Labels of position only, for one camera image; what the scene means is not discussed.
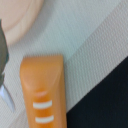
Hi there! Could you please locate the grey teal gripper finger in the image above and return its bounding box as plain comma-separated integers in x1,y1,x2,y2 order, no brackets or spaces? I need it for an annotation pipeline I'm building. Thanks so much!
0,20,9,84

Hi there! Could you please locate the beige woven placemat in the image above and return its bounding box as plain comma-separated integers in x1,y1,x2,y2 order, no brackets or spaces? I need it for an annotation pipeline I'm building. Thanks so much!
0,0,128,128

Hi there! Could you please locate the round beige plate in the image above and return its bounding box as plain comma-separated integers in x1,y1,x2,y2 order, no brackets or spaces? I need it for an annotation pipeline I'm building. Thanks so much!
0,0,44,45

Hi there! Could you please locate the knife with wooden handle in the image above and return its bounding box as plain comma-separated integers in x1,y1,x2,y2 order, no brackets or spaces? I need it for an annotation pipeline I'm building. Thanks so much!
0,85,15,112

